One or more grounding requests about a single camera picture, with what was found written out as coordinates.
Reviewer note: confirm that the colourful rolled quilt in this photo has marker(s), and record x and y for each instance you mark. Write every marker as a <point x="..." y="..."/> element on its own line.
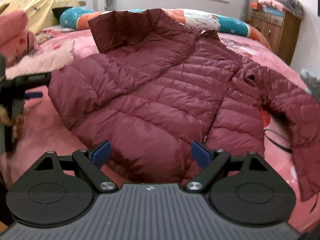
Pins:
<point x="77" y="18"/>

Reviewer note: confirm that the light blue down jacket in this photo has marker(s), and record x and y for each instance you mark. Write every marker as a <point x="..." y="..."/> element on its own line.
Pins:
<point x="311" y="81"/>

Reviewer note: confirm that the yellow cloth covered furniture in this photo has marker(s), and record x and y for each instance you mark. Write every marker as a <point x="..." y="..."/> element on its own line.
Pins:
<point x="39" y="12"/>

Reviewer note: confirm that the pink folded blanket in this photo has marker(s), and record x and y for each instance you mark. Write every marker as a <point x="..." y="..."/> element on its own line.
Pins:
<point x="16" y="40"/>

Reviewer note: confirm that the folded blankets on dresser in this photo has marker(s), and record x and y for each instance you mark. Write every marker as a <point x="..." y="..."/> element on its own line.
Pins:
<point x="292" y="6"/>

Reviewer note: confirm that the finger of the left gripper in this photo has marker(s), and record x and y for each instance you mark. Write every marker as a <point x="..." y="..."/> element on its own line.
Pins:
<point x="33" y="95"/>

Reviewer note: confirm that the pink printed bed sheet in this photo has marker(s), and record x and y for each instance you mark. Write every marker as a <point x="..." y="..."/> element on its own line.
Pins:
<point x="50" y="129"/>

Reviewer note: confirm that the wooden dresser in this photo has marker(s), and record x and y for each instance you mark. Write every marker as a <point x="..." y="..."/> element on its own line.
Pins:
<point x="281" y="32"/>

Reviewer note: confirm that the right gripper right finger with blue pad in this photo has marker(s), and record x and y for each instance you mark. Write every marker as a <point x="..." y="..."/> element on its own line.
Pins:
<point x="216" y="165"/>

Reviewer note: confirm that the maroon down jacket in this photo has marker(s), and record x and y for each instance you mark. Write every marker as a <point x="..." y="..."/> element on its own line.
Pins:
<point x="136" y="49"/>

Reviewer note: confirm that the light pink quilted pad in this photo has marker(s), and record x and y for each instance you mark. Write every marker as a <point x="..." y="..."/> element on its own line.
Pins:
<point x="46" y="61"/>

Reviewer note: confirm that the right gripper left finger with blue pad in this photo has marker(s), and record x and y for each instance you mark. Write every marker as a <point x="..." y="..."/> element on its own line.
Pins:
<point x="78" y="172"/>

